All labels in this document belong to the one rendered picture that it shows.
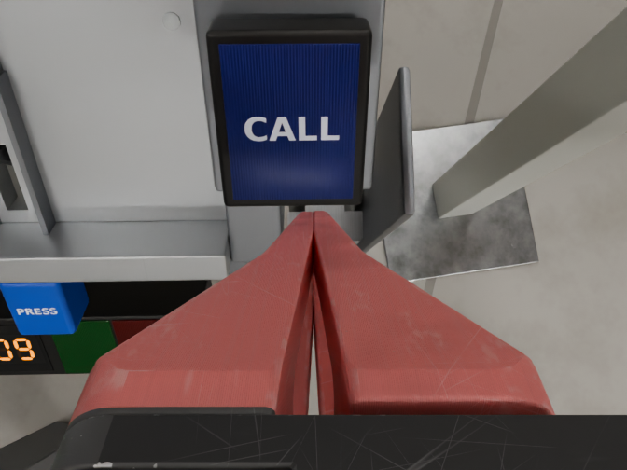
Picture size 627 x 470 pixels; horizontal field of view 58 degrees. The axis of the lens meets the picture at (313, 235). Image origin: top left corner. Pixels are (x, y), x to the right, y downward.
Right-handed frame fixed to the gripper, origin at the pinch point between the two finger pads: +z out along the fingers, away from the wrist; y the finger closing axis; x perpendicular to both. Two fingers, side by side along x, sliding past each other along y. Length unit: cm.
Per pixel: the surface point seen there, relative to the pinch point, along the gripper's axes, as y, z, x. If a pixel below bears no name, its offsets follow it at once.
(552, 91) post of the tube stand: -20.9, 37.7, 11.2
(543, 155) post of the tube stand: -21.9, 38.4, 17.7
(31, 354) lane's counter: 13.7, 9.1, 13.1
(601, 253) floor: -48, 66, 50
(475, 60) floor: -28, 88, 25
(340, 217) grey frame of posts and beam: -1.4, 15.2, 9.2
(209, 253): 3.7, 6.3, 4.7
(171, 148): 5.0, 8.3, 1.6
